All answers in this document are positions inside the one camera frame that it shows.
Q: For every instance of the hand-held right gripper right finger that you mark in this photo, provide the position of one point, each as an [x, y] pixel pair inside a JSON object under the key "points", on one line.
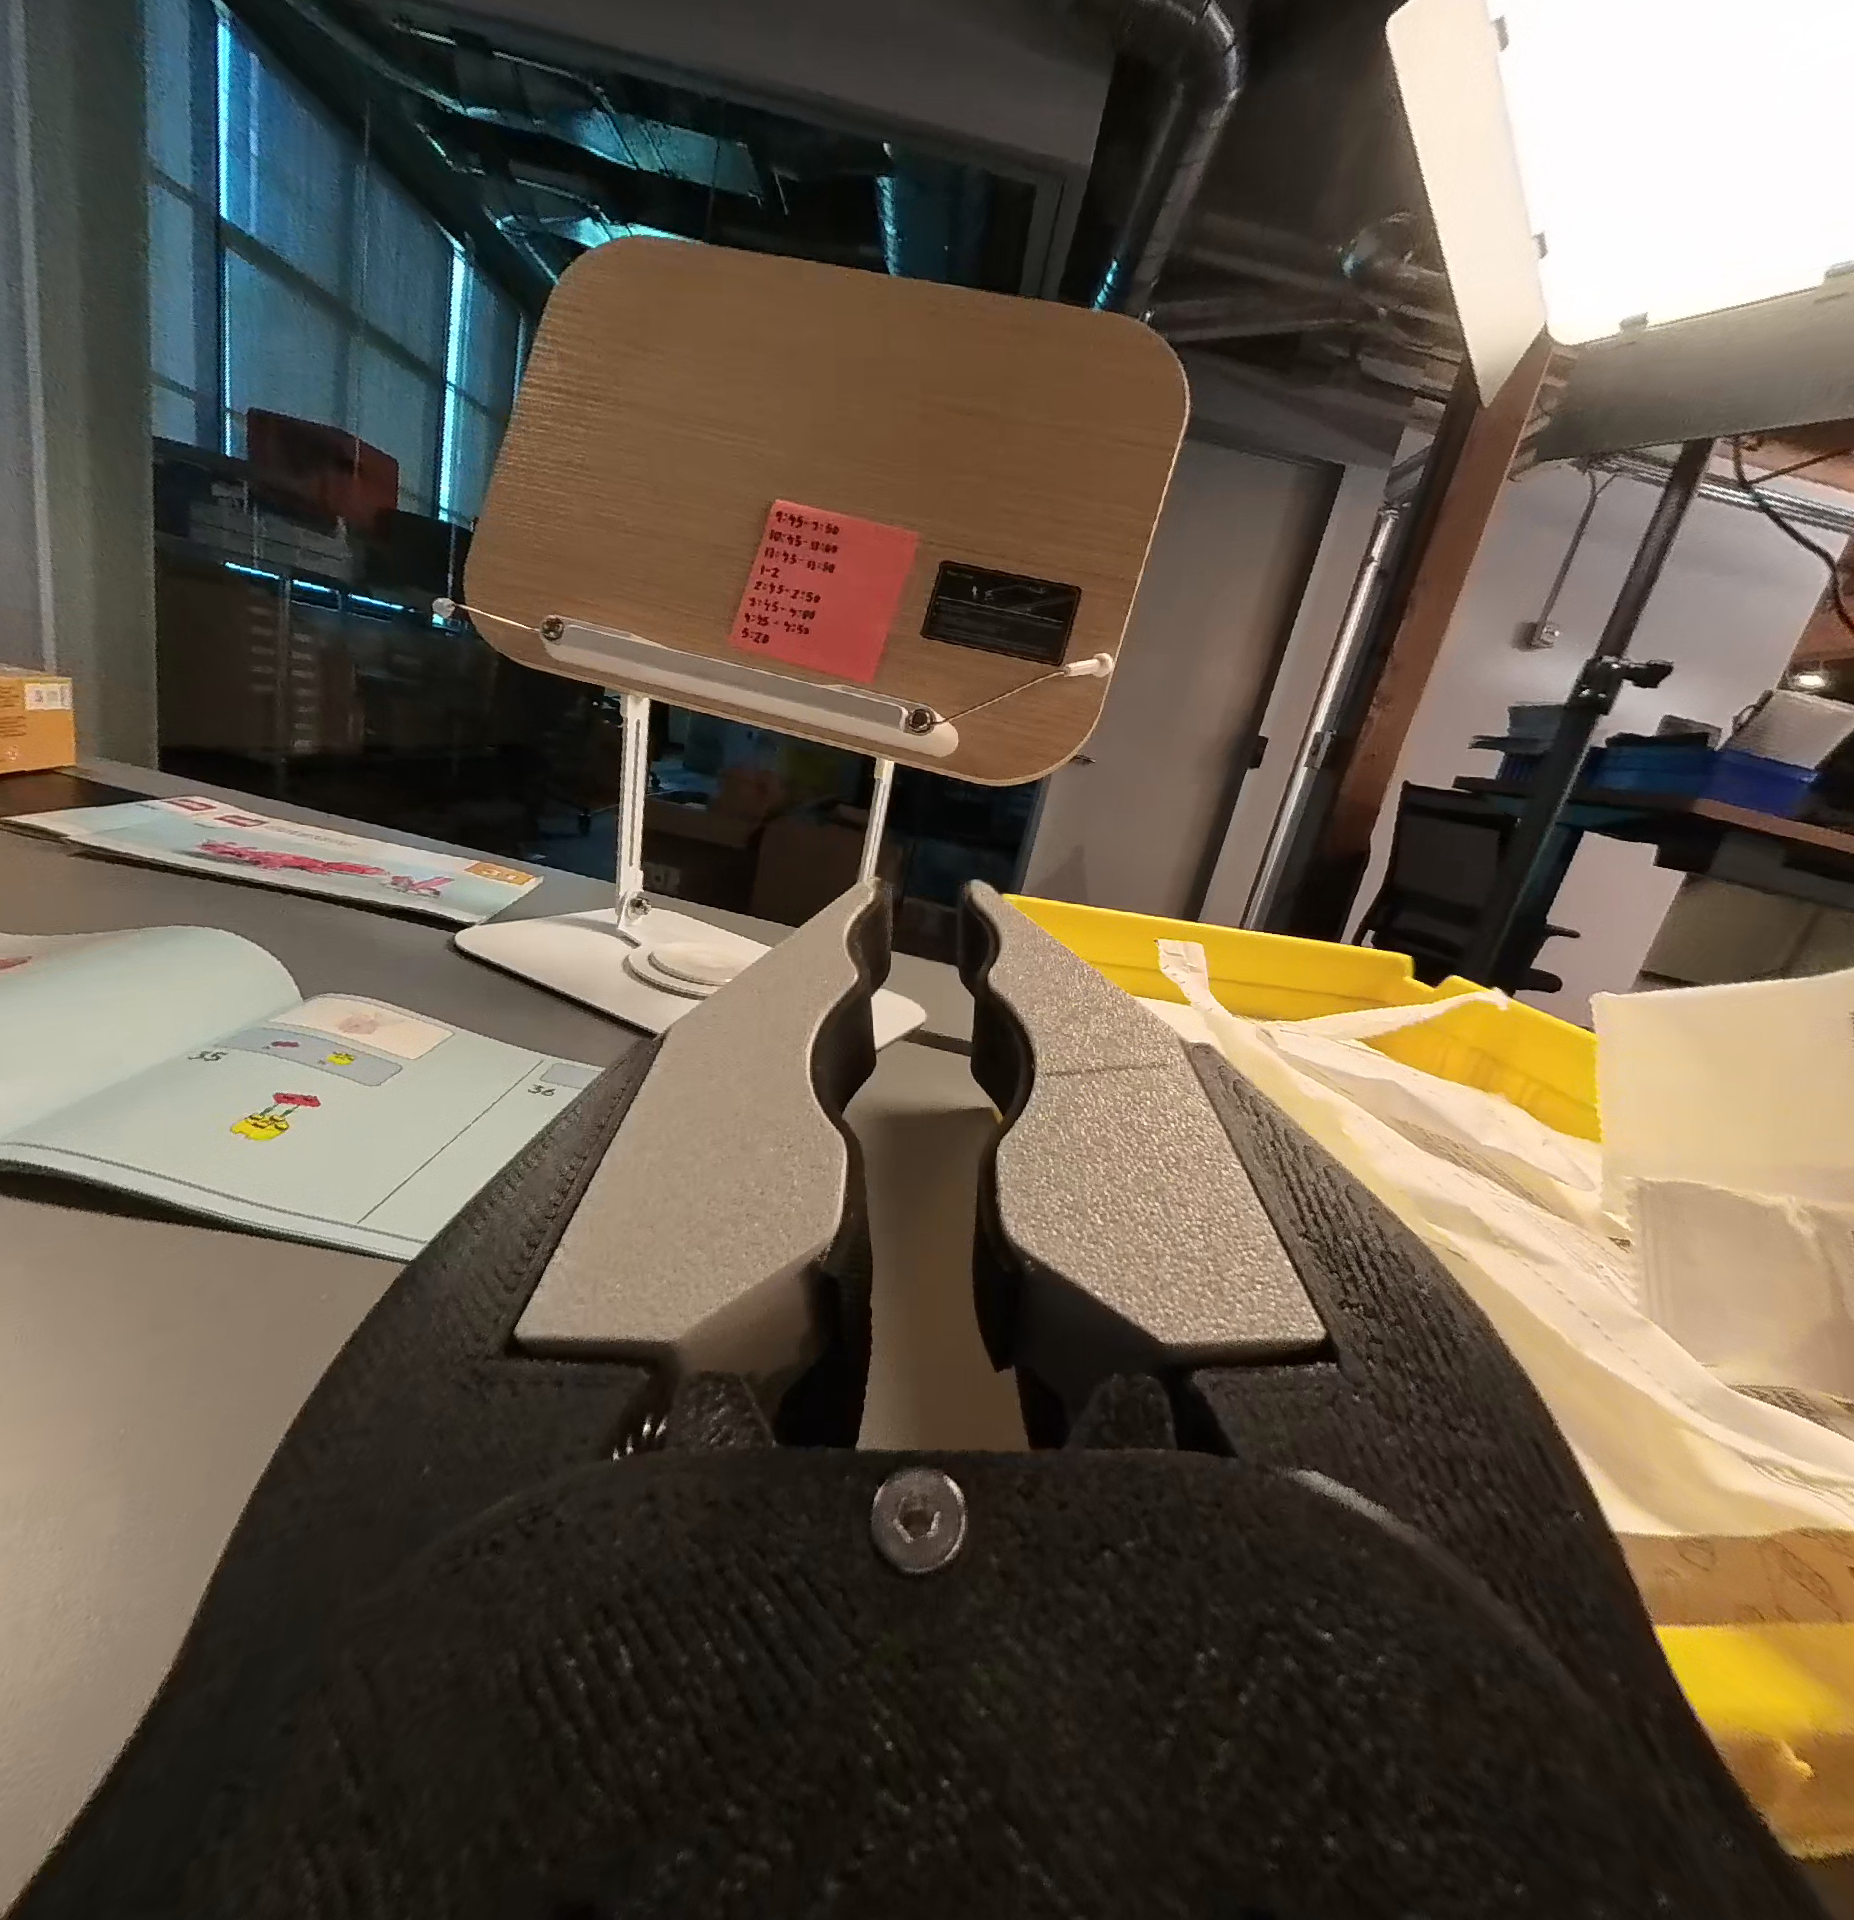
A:
{"points": [[1138, 1186]]}

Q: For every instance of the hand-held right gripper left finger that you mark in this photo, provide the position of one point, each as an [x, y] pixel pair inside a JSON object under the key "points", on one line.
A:
{"points": [[718, 1170]]}

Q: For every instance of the yellow plastic bin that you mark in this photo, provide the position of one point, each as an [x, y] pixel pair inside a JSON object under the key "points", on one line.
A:
{"points": [[1319, 976]]}

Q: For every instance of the black office chair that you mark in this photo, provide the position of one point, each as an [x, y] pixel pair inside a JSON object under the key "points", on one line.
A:
{"points": [[1445, 886]]}

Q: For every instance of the open instruction booklet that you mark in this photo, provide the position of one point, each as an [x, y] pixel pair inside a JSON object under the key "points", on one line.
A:
{"points": [[209, 1074]]}

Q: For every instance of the heap of white paper bags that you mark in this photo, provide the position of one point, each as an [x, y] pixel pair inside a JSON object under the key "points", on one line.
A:
{"points": [[1664, 1246]]}

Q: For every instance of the closed instruction booklet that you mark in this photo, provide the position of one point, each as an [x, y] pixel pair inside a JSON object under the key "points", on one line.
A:
{"points": [[284, 855]]}

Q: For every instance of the pink sticky note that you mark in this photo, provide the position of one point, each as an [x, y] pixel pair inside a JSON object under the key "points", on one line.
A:
{"points": [[827, 588]]}

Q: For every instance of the black light stand pole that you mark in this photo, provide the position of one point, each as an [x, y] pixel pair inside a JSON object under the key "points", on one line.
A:
{"points": [[1587, 704]]}

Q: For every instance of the wooden book stand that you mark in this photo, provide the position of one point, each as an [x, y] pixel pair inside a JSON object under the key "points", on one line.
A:
{"points": [[823, 510]]}

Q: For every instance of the blue storage bin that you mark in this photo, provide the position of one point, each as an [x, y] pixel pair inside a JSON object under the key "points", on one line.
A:
{"points": [[1707, 779]]}

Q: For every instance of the orange cardboard box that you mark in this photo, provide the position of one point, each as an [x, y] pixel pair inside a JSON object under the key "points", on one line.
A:
{"points": [[12, 723]]}

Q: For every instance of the white light panel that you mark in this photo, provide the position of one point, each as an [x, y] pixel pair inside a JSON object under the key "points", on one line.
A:
{"points": [[1648, 167]]}

